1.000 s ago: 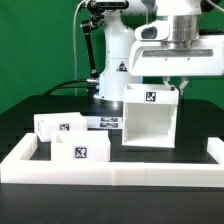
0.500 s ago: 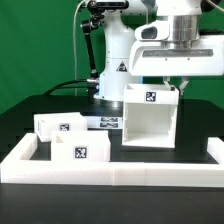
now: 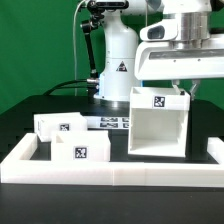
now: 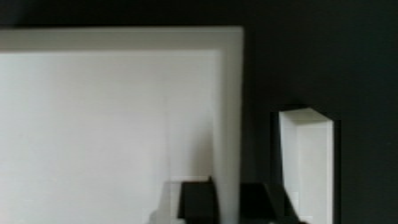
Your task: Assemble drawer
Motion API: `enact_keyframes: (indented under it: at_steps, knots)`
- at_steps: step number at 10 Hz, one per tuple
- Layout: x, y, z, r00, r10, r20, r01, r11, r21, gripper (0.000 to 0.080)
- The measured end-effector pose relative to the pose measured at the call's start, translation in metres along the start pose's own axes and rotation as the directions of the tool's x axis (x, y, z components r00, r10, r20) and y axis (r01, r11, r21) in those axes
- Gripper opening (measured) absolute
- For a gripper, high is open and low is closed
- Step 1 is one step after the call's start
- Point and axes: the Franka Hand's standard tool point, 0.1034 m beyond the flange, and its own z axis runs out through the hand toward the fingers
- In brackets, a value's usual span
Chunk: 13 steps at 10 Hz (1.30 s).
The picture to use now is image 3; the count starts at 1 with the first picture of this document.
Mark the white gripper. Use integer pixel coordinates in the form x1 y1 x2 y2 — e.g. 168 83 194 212
135 40 224 98

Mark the white drawer cabinet frame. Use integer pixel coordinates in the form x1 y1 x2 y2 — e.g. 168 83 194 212
128 87 190 158

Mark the white drawer box front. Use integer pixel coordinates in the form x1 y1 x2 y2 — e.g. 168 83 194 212
51 131 111 162

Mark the white drawer box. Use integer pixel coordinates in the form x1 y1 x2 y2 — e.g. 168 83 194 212
51 131 111 162
34 112 87 142

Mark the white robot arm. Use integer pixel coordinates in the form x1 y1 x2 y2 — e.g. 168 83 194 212
82 0 224 102

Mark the white drawer box rear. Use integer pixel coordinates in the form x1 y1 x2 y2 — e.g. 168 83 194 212
34 112 87 142

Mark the white marker tag plate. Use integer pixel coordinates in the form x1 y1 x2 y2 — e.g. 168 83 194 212
86 116 129 130

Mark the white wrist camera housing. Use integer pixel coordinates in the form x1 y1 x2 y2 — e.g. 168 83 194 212
140 23 177 41

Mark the black cable bundle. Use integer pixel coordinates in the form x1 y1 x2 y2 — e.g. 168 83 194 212
43 78 100 96

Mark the white U-shaped border wall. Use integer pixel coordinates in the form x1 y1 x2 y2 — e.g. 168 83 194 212
0 133 224 187

